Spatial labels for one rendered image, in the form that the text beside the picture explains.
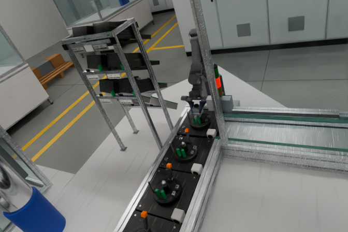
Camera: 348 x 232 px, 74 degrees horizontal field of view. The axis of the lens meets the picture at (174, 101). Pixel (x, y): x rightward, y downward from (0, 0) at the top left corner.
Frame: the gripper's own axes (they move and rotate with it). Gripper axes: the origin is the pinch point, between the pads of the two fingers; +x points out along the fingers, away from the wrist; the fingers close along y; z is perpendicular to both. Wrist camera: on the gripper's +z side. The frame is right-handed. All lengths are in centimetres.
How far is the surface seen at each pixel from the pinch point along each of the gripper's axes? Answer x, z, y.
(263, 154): 22.5, 1.8, 38.4
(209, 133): 14.7, 2.1, 9.9
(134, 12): -286, -397, -374
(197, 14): -33, 49, 19
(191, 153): 24.3, 15.5, 5.2
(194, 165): 29.5, 19.3, 8.8
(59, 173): 49, 21, -89
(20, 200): 46, 66, -53
